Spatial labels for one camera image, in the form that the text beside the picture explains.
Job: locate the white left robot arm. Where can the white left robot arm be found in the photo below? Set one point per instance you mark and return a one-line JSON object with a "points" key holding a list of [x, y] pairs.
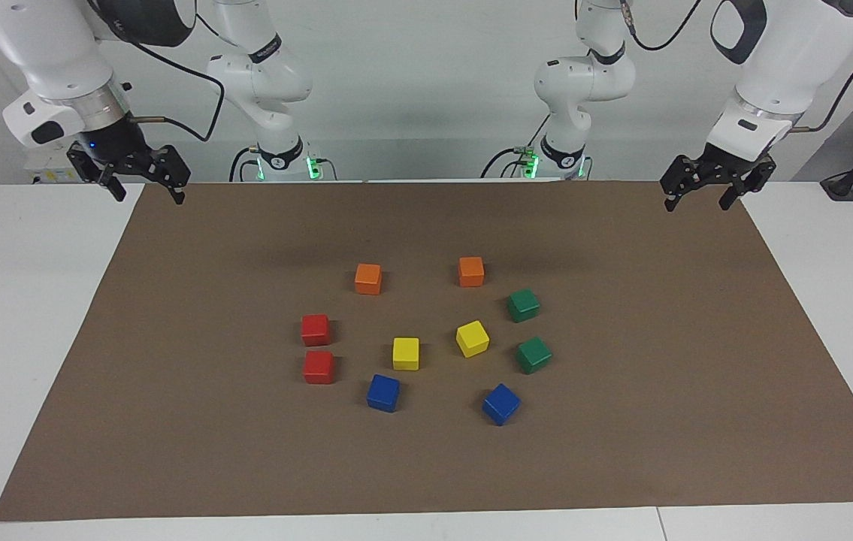
{"points": [[787, 60]]}

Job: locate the red wooden cube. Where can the red wooden cube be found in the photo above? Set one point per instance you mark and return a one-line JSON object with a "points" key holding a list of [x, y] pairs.
{"points": [[319, 367], [316, 329]]}

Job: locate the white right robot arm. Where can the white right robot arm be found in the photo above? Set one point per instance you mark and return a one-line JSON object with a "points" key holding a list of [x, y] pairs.
{"points": [[58, 45]]}

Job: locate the brown table mat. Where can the brown table mat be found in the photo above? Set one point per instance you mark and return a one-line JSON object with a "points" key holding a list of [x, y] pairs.
{"points": [[426, 466]]}

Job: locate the green wooden cube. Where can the green wooden cube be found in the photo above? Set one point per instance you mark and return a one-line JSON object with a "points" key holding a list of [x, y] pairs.
{"points": [[533, 355], [523, 305]]}

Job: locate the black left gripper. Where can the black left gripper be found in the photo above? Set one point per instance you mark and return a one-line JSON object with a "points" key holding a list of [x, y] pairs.
{"points": [[719, 169]]}

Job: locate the blue wooden cube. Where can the blue wooden cube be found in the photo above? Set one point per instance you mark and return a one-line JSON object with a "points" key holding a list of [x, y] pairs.
{"points": [[501, 403], [383, 392]]}

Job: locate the orange wooden cube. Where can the orange wooden cube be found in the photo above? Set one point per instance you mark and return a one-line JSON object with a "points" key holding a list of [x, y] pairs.
{"points": [[471, 271], [368, 279]]}

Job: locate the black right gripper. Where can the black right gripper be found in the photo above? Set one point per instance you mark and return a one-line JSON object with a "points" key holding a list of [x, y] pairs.
{"points": [[125, 154]]}

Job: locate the beige box yellow label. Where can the beige box yellow label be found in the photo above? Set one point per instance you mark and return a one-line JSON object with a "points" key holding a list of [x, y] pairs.
{"points": [[50, 169]]}

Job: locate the yellow wooden cube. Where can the yellow wooden cube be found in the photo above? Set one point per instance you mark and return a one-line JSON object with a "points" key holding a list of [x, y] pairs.
{"points": [[406, 353], [472, 338]]}

